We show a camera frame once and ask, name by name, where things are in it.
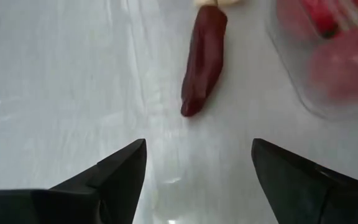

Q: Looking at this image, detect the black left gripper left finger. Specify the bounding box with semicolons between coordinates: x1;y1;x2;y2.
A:
0;138;148;224

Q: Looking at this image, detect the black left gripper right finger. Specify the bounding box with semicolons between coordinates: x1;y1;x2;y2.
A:
250;138;358;224

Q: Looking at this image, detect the dark red chili pepper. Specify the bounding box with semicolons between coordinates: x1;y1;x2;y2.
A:
180;5;229;118

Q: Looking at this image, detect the clear plastic basket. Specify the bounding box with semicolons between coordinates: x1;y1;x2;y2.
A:
264;0;358;122

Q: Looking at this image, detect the red lobed tomato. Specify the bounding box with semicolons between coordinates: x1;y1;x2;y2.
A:
309;29;358;102

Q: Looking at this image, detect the red bell pepper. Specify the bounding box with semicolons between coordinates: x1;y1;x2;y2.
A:
301;0;341;40

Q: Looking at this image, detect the beige garlic bulb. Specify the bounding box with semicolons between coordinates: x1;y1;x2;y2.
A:
193;0;242;7

